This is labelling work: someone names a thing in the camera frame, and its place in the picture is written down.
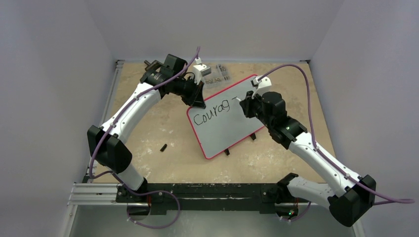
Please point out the red framed whiteboard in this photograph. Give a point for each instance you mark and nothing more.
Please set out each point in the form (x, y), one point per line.
(222, 123)

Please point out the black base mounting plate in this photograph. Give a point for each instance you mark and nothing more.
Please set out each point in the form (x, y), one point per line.
(265, 198)

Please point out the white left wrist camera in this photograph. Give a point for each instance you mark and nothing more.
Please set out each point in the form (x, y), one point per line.
(200, 70)

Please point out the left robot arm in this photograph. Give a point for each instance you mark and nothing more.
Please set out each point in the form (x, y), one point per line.
(107, 142)

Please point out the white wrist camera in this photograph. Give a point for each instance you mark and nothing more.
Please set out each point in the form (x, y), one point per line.
(200, 70)
(261, 84)

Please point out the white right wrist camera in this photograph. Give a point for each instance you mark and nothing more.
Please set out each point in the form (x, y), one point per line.
(261, 84)

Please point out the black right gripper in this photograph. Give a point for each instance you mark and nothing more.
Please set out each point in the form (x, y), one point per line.
(252, 106)

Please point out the black marker cap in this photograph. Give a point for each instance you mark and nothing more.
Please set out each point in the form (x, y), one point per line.
(162, 149)

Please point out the black metal crank handle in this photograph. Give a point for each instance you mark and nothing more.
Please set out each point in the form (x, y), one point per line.
(152, 65)

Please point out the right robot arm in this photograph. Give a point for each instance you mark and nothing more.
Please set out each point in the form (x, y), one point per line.
(346, 194)

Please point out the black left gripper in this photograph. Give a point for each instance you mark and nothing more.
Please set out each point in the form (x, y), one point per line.
(196, 99)

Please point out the clear plastic box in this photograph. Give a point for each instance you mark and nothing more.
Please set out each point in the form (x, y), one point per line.
(219, 77)

